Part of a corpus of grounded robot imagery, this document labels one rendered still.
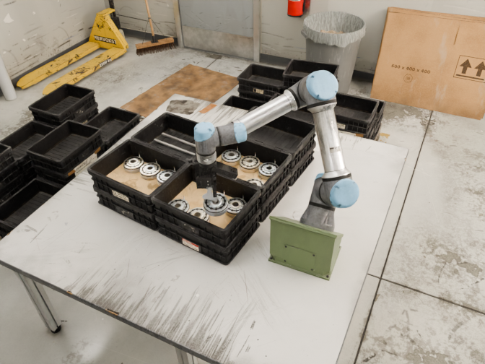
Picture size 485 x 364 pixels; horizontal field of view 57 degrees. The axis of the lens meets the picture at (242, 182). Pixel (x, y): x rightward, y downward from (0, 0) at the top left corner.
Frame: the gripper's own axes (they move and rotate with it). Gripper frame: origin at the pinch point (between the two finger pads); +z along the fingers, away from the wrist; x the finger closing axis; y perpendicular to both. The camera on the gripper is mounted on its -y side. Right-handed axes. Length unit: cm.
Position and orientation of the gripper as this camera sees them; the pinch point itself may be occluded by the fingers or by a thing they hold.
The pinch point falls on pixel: (216, 197)
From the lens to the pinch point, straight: 184.4
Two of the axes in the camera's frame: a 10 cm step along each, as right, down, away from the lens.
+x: 1.1, 6.5, -7.6
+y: -9.9, 0.9, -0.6
